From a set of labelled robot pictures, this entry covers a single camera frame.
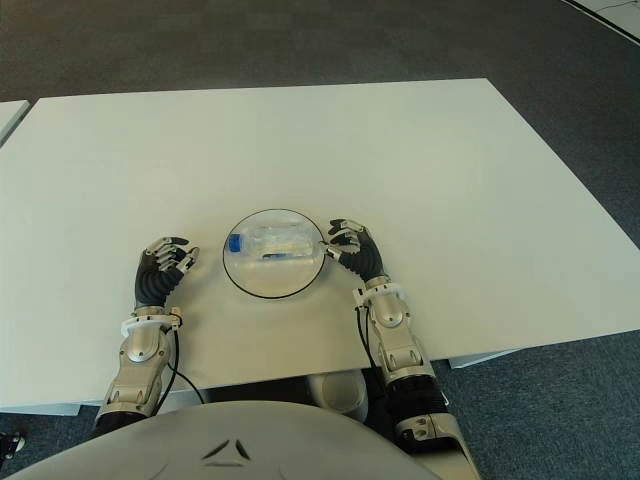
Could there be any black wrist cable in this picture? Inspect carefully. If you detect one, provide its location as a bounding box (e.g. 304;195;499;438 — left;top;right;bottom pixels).
355;305;385;372
166;327;207;404

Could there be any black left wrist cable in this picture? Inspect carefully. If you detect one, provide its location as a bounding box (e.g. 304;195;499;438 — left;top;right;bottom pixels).
166;327;207;404

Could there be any white neighbouring table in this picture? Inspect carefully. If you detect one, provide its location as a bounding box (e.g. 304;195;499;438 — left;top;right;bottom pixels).
0;99;32;147

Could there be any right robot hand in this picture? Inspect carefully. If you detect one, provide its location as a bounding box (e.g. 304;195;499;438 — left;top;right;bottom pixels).
324;217;391;283

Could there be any white background desk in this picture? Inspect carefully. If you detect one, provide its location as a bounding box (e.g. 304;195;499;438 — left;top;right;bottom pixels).
562;0;640;40

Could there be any grey robot torso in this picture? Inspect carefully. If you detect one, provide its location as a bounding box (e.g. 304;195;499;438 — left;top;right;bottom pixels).
0;398;417;480

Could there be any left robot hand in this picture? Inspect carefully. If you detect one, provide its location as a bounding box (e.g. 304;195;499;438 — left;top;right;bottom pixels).
133;235;201;309

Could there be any black wheeled stand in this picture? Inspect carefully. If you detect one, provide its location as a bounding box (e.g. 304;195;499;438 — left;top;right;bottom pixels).
0;431;27;460

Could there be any white plate black rim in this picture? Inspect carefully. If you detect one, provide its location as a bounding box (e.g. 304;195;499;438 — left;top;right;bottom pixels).
221;207;328;302

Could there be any clear water bottle blue cap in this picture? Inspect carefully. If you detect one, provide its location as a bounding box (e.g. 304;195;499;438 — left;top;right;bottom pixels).
225;223;322;264

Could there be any white table foot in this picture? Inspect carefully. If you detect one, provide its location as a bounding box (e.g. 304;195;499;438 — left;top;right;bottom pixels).
0;398;84;417
447;344;525;370

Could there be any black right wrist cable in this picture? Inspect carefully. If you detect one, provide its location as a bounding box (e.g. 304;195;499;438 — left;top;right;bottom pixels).
355;305;385;372

